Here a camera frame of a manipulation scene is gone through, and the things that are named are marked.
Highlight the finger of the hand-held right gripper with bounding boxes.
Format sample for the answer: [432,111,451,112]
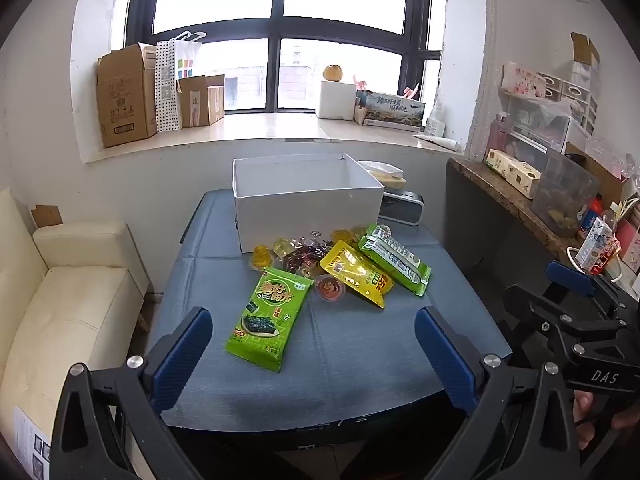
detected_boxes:
[502,284,626,358]
[546,261,640,331]

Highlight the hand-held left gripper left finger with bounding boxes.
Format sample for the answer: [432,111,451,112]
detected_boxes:
[50,306,213,480]

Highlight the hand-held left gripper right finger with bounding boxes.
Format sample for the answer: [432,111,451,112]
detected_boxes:
[415,305,583,480]

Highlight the red jelly cup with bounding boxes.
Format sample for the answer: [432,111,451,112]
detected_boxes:
[313,275,347,303]

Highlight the white cardboard box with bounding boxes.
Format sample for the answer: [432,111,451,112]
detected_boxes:
[231,152,386,254]

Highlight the person's right hand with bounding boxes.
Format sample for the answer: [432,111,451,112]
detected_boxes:
[572,390,640,452]

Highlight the white drink carton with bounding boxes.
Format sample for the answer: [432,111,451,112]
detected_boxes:
[575,217,621,275]

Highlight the clear plastic container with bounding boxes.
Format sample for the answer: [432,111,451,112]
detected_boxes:
[531,149,601,238]

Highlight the green seaweed snack packet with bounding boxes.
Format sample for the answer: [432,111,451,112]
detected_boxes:
[226,266,310,373]

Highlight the blue tablecloth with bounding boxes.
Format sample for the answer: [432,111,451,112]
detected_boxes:
[145,189,513,428]

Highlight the stone side counter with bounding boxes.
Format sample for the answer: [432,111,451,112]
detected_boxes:
[447,157,640,301]

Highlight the green and white snack packet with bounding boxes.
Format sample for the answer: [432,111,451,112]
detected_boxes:
[357,223,432,297]

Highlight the beige printed carton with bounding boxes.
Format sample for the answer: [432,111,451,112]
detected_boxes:
[485,148,542,198]

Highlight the cream leather sofa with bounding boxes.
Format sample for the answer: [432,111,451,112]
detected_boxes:
[0,187,151,480]

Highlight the yellow snack packet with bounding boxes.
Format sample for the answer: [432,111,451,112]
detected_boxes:
[319,240,396,309]

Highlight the clear storage drawers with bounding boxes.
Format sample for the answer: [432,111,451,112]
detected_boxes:
[505,97,591,161]

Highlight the black and silver speaker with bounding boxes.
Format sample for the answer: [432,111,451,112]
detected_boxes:
[377,187,426,226]

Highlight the dark candy packet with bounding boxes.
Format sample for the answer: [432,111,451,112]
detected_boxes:
[282,230,336,278]

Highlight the pink bottle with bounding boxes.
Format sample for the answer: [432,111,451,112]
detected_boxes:
[487,112,511,153]

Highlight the white printed carton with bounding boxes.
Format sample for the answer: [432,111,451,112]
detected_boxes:
[12,405,53,471]

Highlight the white drawer organizer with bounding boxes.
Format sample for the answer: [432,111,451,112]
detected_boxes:
[540,62,601,126]

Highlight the white tube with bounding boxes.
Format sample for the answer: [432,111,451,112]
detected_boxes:
[412,132,460,151]

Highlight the brown cardboard piece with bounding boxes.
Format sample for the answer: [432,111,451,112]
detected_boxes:
[31,205,63,228]

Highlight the white food wrapper bundle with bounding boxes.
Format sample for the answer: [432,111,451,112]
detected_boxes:
[357,160,407,191]

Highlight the pink floral box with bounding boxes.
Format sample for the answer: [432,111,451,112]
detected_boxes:
[501,61,548,101]

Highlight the printed tissue box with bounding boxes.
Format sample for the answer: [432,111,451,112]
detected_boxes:
[362,91,427,132]

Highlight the small open cardboard box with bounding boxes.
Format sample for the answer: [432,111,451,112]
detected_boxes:
[176,74,226,128]

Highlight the large brown cardboard box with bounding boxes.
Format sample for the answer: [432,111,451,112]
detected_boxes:
[96,42,158,149]

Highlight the white patterned paper bag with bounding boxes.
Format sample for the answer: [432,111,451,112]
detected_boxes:
[155,30,207,133]

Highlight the white foam box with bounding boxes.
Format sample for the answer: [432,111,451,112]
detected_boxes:
[315,80,358,122]

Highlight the black window frame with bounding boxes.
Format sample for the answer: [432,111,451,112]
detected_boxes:
[124,0,443,113]

